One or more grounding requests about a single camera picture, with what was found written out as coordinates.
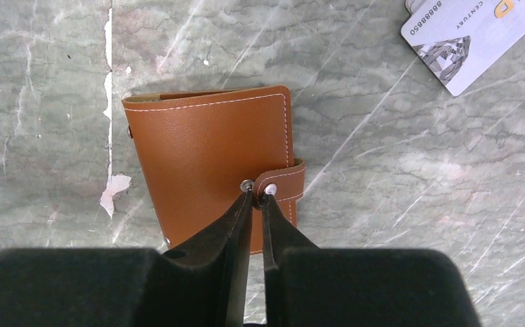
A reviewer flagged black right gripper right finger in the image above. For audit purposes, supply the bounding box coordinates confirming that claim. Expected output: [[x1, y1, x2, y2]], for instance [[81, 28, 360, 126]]
[[260, 195, 480, 326]]

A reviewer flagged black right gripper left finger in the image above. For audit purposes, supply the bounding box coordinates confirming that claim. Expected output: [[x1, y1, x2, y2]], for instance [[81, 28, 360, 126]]
[[0, 191, 253, 326]]

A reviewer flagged brown leather card holder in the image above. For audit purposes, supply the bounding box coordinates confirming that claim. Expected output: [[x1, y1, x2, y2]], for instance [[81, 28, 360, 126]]
[[122, 85, 306, 247]]

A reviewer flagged white card stack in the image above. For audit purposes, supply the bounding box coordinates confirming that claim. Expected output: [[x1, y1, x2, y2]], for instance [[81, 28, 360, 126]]
[[400, 0, 525, 96]]

